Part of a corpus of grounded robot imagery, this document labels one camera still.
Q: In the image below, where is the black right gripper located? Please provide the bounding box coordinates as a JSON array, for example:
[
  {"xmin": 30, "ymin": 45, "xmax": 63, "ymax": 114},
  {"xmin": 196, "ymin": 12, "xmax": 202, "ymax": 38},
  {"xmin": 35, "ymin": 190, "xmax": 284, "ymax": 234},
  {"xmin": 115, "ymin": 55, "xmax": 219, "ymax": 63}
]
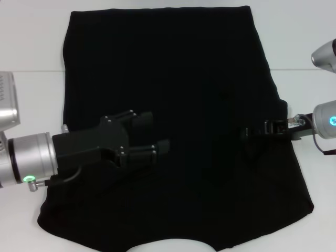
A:
[{"xmin": 238, "ymin": 112, "xmax": 315, "ymax": 142}]

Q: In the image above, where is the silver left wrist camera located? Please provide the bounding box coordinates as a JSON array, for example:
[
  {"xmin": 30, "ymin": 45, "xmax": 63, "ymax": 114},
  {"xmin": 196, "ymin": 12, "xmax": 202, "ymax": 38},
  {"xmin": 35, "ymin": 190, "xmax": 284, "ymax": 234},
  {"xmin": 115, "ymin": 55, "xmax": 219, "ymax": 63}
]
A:
[{"xmin": 0, "ymin": 70, "xmax": 22, "ymax": 148}]

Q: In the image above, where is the black t-shirt with FREE print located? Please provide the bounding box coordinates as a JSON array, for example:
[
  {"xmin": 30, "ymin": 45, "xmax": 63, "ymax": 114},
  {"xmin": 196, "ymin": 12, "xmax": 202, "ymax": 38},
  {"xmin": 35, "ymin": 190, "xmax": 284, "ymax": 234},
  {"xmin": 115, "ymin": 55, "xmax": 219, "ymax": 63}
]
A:
[{"xmin": 37, "ymin": 6, "xmax": 314, "ymax": 252}]

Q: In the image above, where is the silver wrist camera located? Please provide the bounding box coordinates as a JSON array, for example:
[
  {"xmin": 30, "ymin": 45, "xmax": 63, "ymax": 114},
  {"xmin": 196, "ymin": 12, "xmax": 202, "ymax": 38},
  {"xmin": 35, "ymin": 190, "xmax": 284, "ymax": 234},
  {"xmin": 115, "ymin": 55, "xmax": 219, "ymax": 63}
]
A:
[
  {"xmin": 311, "ymin": 38, "xmax": 336, "ymax": 75},
  {"xmin": 0, "ymin": 70, "xmax": 22, "ymax": 148}
]

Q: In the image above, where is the right arm cable with plug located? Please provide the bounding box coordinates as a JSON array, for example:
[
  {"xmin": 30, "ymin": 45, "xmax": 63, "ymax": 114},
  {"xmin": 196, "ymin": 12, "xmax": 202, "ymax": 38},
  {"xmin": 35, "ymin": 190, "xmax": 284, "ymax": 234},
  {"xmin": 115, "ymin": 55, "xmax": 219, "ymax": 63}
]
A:
[{"xmin": 312, "ymin": 131, "xmax": 336, "ymax": 156}]

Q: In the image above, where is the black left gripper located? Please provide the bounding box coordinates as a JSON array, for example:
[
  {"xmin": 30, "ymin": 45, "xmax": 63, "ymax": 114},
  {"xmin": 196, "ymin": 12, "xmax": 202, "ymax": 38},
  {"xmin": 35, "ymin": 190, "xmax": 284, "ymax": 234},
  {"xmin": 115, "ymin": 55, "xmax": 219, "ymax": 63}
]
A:
[{"xmin": 51, "ymin": 109, "xmax": 171, "ymax": 174}]

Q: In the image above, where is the arm cable with plug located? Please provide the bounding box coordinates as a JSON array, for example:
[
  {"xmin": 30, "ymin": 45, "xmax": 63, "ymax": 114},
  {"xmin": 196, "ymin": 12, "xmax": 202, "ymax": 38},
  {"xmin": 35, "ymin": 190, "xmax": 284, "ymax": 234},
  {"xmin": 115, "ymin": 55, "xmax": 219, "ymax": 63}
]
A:
[
  {"xmin": 312, "ymin": 131, "xmax": 336, "ymax": 156},
  {"xmin": 28, "ymin": 165, "xmax": 83, "ymax": 193}
]

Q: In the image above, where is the left arm cable with plug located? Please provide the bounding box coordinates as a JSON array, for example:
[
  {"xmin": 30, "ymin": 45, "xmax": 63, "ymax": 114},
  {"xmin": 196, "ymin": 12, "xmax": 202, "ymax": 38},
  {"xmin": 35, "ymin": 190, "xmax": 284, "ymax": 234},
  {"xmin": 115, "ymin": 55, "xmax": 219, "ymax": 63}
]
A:
[{"xmin": 28, "ymin": 165, "xmax": 83, "ymax": 193}]

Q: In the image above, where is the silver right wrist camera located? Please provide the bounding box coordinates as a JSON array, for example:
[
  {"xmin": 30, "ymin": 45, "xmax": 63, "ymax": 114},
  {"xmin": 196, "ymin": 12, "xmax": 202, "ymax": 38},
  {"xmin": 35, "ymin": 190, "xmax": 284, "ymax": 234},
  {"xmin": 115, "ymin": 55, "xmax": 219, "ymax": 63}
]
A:
[{"xmin": 311, "ymin": 38, "xmax": 336, "ymax": 75}]

